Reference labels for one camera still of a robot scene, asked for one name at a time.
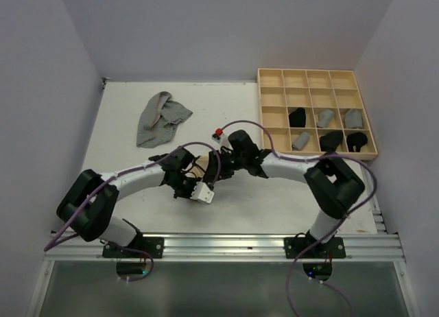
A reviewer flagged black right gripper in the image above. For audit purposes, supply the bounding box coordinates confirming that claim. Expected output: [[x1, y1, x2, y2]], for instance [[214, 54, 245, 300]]
[[202, 148, 246, 182]]

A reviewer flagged beige underwear with navy trim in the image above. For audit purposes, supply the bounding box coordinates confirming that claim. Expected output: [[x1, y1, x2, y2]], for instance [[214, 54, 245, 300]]
[[185, 156, 209, 178]]

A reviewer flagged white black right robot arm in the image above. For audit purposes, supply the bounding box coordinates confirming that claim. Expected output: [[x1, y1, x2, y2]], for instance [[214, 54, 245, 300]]
[[202, 148, 365, 257]]

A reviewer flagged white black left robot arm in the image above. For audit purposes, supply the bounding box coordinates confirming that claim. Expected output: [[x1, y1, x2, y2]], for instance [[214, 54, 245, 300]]
[[56, 148, 196, 257]]

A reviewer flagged grey striped underwear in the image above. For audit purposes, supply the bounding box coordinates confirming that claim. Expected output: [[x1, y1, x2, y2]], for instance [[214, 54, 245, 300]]
[[136, 91, 193, 149]]

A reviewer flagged grey rolled sock lower left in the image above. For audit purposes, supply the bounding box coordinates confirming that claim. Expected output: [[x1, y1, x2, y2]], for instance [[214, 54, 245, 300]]
[[292, 132, 310, 151]]

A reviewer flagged grey rolled sock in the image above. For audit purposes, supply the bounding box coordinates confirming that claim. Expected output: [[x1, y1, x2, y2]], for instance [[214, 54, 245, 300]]
[[344, 108, 364, 129], [292, 132, 310, 151], [316, 109, 334, 128]]

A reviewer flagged black rolled sock upper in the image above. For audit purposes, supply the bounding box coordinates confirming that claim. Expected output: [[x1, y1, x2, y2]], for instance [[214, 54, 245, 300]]
[[288, 108, 307, 128]]

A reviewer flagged black rolled sock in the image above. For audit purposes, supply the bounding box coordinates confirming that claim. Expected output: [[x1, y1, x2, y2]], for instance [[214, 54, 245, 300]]
[[319, 130, 344, 152], [346, 132, 368, 152], [288, 108, 307, 128]]

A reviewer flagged wooden compartment tray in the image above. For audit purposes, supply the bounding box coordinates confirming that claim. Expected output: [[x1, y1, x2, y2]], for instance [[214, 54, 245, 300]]
[[257, 68, 378, 161]]

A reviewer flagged black rolled sock lower middle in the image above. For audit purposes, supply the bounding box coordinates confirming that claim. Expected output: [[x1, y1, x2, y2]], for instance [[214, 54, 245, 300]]
[[319, 130, 344, 152]]

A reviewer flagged grey rolled sock middle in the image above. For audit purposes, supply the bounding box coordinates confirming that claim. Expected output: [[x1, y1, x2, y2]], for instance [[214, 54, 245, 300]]
[[316, 109, 334, 128]]

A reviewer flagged black rolled sock lower right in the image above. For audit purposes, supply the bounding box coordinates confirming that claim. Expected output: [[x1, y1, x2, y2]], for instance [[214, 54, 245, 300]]
[[346, 132, 368, 152]]

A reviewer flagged grey rolled sock right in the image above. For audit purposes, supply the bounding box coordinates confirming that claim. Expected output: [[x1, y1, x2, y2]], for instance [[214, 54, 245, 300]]
[[344, 108, 364, 129]]

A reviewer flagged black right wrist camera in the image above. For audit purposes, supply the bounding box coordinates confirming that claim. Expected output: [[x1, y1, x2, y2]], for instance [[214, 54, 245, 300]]
[[228, 130, 259, 156]]

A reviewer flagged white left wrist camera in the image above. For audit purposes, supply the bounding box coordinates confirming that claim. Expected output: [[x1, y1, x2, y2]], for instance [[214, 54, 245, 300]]
[[190, 182, 215, 204]]

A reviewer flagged aluminium frame rail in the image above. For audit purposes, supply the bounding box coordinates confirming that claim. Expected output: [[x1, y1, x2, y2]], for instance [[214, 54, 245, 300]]
[[44, 233, 405, 262]]

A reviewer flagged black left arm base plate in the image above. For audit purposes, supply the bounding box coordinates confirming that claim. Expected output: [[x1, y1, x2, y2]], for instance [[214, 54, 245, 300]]
[[102, 237, 165, 259]]

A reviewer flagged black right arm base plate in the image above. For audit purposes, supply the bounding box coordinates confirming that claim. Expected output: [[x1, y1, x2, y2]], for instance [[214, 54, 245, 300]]
[[283, 236, 346, 259]]

